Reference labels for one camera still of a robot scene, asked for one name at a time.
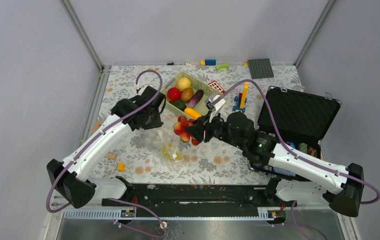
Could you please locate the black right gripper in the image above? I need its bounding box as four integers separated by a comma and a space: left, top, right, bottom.
185, 108, 245, 149

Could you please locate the clear dotted zip top bag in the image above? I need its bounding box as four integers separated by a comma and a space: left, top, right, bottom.
141, 112, 182, 163

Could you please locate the yellow-green starfruit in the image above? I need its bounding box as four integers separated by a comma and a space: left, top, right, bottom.
161, 145, 182, 163

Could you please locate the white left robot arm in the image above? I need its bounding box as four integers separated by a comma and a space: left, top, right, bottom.
46, 86, 166, 209

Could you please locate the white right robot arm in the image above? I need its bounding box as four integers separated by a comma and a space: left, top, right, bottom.
185, 112, 364, 218

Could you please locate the orange mango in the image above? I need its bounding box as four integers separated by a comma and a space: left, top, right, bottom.
184, 107, 202, 120

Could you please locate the dark green avocado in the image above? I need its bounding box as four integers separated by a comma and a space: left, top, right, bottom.
170, 100, 187, 112

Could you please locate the red apple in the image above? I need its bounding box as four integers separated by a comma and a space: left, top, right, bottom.
166, 87, 182, 102

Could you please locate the purple eggplant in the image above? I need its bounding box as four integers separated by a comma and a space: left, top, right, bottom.
187, 89, 204, 109

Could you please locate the brown kiwi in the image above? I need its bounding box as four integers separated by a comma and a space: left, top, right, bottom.
180, 87, 194, 103

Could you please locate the red white grid toy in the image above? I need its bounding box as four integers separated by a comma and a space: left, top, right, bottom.
207, 80, 226, 94

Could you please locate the yellow lemon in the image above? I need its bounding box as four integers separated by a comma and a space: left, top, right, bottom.
176, 77, 192, 91

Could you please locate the yellow blue block toy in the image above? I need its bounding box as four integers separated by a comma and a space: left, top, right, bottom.
232, 82, 249, 113

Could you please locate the tan wooden block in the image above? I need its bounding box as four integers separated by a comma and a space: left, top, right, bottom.
90, 120, 104, 135

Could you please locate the tan cylinder block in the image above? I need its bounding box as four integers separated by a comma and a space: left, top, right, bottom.
105, 152, 117, 160

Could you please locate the small yellow block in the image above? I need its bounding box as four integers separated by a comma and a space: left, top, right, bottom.
117, 162, 127, 172

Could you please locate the blue yellow brick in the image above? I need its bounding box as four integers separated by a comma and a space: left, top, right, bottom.
200, 59, 217, 66

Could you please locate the green arch block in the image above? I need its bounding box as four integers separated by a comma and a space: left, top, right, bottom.
215, 63, 230, 71

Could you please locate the grey building baseplate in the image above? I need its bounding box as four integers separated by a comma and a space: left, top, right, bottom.
247, 58, 274, 79

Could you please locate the black foam-lined case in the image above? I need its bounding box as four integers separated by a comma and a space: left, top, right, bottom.
266, 86, 342, 158

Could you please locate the poker chips row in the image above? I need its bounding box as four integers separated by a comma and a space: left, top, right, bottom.
285, 141, 318, 157

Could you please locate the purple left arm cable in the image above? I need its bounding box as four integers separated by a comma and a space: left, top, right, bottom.
45, 69, 164, 214

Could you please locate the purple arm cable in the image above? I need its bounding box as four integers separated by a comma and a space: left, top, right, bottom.
223, 78, 380, 240
45, 69, 164, 214

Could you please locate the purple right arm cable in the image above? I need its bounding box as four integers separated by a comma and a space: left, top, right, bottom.
223, 78, 380, 240

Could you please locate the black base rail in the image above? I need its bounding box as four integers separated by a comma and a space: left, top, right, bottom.
69, 178, 299, 220

